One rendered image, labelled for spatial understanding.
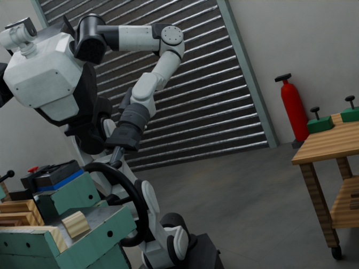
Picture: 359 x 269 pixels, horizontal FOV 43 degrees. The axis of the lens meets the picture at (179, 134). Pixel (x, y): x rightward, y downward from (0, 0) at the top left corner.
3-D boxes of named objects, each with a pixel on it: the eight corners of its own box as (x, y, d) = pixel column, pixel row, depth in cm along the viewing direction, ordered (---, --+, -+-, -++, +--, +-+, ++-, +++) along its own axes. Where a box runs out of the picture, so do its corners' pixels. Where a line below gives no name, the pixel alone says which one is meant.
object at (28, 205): (45, 224, 114) (32, 199, 113) (38, 228, 113) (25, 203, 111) (15, 224, 124) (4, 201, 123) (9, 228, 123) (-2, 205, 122)
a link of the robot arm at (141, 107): (149, 133, 153) (162, 107, 159) (145, 113, 144) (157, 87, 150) (119, 125, 156) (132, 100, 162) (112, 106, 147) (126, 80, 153)
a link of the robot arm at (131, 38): (176, 40, 175) (117, 40, 172) (181, 16, 164) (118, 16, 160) (179, 64, 170) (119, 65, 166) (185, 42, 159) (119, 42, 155)
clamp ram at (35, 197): (63, 207, 121) (48, 176, 119) (40, 222, 115) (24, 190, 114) (45, 208, 127) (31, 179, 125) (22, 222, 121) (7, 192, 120)
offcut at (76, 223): (71, 238, 96) (64, 223, 95) (68, 234, 100) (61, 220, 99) (90, 228, 98) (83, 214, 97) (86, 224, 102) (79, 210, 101)
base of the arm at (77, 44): (92, 47, 176) (68, 30, 169) (114, 25, 170) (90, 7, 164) (92, 72, 166) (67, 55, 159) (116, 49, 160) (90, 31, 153)
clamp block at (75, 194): (102, 199, 126) (89, 170, 125) (64, 225, 117) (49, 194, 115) (72, 202, 137) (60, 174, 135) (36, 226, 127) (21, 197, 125)
